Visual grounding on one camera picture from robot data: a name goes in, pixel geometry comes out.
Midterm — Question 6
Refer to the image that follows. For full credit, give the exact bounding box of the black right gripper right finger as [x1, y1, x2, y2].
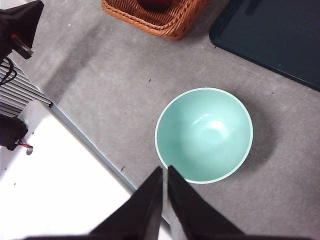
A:
[166, 164, 315, 240]

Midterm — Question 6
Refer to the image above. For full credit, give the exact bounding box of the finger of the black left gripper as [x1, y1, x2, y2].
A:
[0, 0, 45, 50]

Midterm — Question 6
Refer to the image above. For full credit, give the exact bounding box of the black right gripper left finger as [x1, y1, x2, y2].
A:
[22, 165, 164, 240]

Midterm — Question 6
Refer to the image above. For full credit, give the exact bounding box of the teal ribbed bowl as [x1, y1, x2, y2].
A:
[154, 87, 255, 186]

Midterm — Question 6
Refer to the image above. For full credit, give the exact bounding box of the grey ribbed panel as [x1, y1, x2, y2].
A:
[0, 58, 53, 118]

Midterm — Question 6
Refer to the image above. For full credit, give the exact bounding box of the brown wicker basket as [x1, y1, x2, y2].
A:
[101, 0, 211, 42]

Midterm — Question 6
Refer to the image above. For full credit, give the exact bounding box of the black rectangular tray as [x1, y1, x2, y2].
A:
[208, 0, 320, 92]

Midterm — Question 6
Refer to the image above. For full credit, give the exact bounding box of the long black left arm cable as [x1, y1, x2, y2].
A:
[0, 58, 18, 85]

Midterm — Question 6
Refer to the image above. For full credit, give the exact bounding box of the red wire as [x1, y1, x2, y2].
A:
[15, 140, 34, 149]

